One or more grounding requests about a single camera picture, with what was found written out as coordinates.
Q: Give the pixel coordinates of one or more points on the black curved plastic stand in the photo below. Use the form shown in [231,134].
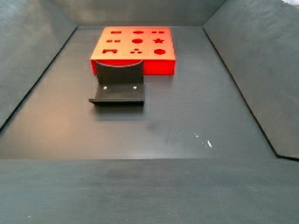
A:
[120,84]

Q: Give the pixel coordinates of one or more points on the red shape sorter block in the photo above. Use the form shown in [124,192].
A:
[124,45]

